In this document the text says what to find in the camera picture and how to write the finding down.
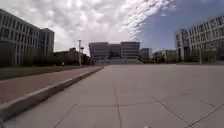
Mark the wide building with steps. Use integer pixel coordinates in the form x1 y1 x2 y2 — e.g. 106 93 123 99
88 41 144 65

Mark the pole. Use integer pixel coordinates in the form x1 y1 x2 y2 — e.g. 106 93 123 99
77 39 85 68

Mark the small grey building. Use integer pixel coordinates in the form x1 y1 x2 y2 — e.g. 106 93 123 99
138 47 154 62

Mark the grey paved plaza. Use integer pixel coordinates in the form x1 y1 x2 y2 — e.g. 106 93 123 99
2 63 224 128

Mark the low brown building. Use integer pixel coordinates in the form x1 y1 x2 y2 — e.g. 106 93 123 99
53 47 90 66

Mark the low pale building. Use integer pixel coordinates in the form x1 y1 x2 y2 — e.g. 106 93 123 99
152 49 178 64

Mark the red brick path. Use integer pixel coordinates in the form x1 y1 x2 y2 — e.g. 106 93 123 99
0 65 101 105

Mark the grey stone kerb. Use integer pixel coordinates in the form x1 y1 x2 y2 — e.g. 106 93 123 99
0 65 105 122

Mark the grass strip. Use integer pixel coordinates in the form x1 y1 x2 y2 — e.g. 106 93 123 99
0 64 92 81

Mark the large grey building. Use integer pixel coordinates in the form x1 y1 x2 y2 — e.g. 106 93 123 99
0 8 56 67

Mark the tall pale gridded building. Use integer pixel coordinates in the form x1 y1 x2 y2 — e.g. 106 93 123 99
173 13 224 65

